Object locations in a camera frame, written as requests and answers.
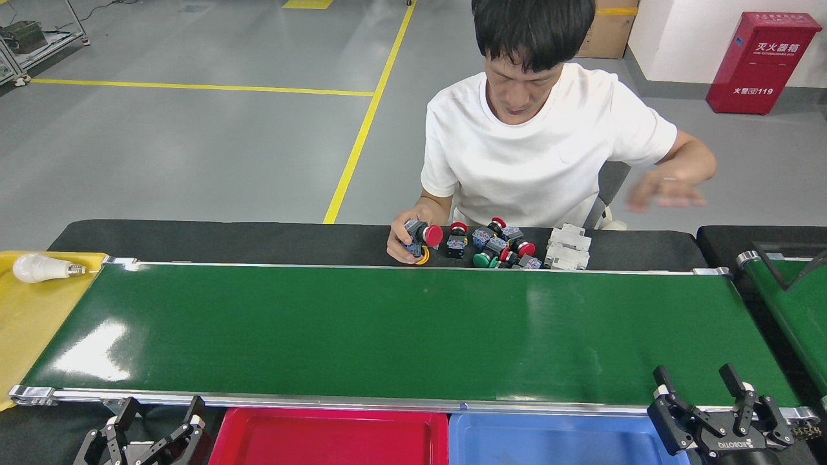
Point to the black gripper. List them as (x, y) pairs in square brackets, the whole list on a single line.
[(736, 449)]

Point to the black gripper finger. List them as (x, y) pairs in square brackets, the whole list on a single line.
[(128, 410), (196, 410)]

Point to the person's right forearm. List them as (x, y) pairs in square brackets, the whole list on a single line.
[(434, 205)]

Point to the person's left forearm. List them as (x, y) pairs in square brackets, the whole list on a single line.
[(691, 169)]

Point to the green conveyor belt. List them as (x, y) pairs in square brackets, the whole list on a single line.
[(387, 329), (801, 316)]

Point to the yellow plastic tray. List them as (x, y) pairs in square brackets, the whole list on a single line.
[(32, 323)]

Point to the person's left hand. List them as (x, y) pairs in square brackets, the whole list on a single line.
[(665, 190)]

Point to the person's right hand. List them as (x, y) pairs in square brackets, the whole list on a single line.
[(397, 245)]

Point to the red plastic bin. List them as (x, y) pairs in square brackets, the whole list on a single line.
[(323, 442)]

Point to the blue plastic bin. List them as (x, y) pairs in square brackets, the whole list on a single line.
[(549, 445)]

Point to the white light bulb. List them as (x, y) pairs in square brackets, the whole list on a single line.
[(35, 267)]

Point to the person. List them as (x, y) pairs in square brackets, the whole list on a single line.
[(536, 148)]

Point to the red fire extinguisher box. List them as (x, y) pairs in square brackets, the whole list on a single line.
[(762, 64)]

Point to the brown cardboard box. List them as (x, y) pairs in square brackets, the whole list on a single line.
[(607, 32)]

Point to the silver metal rack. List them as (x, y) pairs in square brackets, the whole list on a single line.
[(64, 40)]

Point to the dark metal box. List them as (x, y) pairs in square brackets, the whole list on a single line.
[(22, 37)]

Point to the black conveyor guide bracket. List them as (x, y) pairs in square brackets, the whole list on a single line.
[(795, 248)]

